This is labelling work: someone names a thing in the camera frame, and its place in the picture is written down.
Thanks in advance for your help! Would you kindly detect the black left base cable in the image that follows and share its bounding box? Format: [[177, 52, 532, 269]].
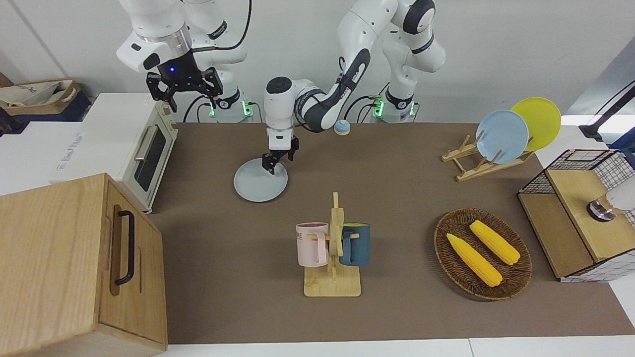
[[344, 94, 385, 123]]

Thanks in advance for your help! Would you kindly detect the black cabinet handle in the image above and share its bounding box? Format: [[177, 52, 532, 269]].
[[114, 210, 135, 286]]

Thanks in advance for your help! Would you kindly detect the wire basket with grid liner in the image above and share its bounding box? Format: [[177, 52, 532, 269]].
[[517, 149, 635, 283]]

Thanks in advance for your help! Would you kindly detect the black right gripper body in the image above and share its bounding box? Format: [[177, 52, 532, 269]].
[[146, 51, 223, 103]]

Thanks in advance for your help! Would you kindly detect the black right base cable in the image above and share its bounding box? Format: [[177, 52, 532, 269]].
[[183, 94, 215, 123]]

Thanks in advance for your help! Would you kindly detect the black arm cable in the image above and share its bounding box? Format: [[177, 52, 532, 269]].
[[191, 0, 252, 53], [293, 56, 348, 133]]

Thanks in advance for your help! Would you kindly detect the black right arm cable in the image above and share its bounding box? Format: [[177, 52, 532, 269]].
[[191, 0, 252, 53]]

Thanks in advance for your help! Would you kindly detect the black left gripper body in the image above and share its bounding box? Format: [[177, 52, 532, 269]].
[[262, 137, 300, 167]]

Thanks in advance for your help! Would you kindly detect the yellow plate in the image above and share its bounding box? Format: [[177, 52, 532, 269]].
[[511, 97, 562, 152]]

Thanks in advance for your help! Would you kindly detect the black stand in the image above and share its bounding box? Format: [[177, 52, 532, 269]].
[[579, 82, 635, 142]]

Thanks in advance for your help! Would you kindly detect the wooden cabinet box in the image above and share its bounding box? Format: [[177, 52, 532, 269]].
[[0, 173, 168, 357]]

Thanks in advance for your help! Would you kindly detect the white toaster oven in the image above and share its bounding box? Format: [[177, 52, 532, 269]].
[[48, 93, 154, 185]]

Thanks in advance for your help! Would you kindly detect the cream toaster oven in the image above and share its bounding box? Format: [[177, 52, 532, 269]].
[[122, 102, 179, 215]]

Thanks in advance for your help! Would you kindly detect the light blue plate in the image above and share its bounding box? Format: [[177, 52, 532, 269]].
[[475, 110, 529, 164]]

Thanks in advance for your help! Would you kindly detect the pink mug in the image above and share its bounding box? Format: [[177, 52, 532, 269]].
[[296, 222, 329, 267]]

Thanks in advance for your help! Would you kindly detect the dark blue mug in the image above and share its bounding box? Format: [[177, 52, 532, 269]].
[[339, 223, 371, 267]]

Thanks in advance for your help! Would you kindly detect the gray plate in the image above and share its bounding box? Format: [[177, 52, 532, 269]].
[[233, 158, 289, 203]]

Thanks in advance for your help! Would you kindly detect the wooden mug stand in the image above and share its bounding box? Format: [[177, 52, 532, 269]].
[[304, 192, 362, 298]]

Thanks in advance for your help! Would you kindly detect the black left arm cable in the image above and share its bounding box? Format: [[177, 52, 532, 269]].
[[293, 56, 348, 133]]

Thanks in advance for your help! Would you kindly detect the wooden plate rack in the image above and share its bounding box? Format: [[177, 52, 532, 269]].
[[442, 135, 535, 182]]

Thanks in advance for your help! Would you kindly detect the white cylinder bottle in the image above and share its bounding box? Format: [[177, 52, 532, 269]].
[[586, 178, 635, 222]]

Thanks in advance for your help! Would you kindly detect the black base cable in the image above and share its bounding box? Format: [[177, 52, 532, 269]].
[[344, 94, 385, 123], [183, 94, 215, 123]]

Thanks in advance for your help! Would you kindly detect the brown table mat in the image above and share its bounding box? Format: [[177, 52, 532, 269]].
[[146, 122, 635, 345]]

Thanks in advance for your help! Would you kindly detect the yellow corn cob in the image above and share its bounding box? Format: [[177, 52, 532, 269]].
[[446, 233, 503, 288], [469, 220, 521, 266]]

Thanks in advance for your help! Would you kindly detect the cardboard box with bag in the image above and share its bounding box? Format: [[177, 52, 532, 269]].
[[0, 79, 82, 117]]

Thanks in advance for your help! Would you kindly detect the brown wicker basket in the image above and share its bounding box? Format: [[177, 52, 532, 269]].
[[434, 208, 533, 301]]

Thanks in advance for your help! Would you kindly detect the wooden shelf insert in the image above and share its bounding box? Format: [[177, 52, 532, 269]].
[[518, 169, 635, 278]]

